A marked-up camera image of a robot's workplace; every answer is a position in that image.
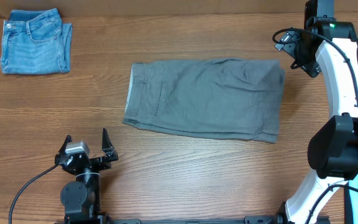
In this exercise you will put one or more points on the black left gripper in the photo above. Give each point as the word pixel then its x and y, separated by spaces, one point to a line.
pixel 104 162

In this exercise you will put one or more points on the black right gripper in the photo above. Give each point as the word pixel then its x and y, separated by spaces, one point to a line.
pixel 292 39

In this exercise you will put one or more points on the grey shorts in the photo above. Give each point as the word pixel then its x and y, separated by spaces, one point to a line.
pixel 222 98

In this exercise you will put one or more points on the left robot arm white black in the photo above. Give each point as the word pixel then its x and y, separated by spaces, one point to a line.
pixel 82 197

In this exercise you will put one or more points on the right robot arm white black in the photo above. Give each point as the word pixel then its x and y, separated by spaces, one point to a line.
pixel 327 47

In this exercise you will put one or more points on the folded blue denim jeans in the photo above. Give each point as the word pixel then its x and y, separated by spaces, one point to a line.
pixel 35 43

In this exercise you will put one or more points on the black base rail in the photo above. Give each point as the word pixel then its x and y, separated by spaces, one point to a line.
pixel 246 220

